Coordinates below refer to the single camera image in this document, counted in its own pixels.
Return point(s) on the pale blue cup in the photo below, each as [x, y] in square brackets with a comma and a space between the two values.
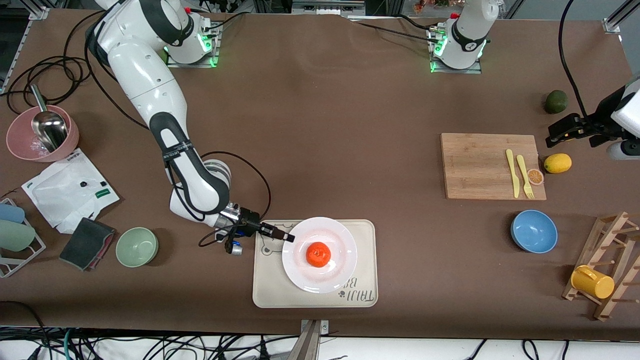
[10, 213]

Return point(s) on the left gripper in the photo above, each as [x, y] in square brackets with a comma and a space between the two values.
[596, 123]

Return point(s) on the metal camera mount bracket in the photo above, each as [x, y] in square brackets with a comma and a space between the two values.
[310, 345]

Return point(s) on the green avocado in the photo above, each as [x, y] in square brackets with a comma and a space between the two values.
[556, 102]

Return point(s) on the metal scoop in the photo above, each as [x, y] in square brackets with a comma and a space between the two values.
[50, 127]

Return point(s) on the wooden mug rack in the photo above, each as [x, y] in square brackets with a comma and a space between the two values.
[614, 218]

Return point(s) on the orange slice toy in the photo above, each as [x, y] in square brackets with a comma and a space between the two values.
[535, 176]

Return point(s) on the yellow mug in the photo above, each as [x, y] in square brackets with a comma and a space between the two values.
[595, 284]

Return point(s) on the cream bear print tray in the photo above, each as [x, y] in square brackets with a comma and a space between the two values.
[265, 290]

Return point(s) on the yellow plastic knife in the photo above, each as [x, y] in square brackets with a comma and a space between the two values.
[512, 172]

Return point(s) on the blue bowl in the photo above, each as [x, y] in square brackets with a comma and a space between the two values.
[534, 231]

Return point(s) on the wooden cutting board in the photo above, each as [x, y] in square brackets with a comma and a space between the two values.
[465, 165]

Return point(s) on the yellow lemon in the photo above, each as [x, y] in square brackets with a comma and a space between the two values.
[557, 163]

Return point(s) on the pink bowl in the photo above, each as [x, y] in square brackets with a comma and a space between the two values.
[20, 145]

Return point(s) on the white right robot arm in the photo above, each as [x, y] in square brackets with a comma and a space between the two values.
[145, 85]

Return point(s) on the grey folded cloth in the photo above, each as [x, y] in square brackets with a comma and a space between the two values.
[85, 242]

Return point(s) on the pale green cup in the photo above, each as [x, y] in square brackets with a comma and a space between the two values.
[15, 236]

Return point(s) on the grey metal plate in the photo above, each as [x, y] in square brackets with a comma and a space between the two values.
[327, 7]

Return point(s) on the yellow plastic fork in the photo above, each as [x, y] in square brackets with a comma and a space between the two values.
[523, 170]

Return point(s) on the pale green bowl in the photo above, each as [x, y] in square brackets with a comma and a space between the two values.
[136, 246]

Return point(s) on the orange fruit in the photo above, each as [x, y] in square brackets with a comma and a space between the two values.
[318, 254]

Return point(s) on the aluminium frame profile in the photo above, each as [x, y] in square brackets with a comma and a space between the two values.
[615, 20]
[31, 30]

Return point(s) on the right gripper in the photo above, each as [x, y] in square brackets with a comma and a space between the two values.
[249, 219]

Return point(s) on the white round plate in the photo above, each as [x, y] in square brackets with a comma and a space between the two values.
[340, 270]

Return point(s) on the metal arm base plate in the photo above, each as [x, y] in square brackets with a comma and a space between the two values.
[465, 71]
[175, 64]

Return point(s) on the white plastic bag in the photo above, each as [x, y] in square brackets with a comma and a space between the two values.
[60, 195]

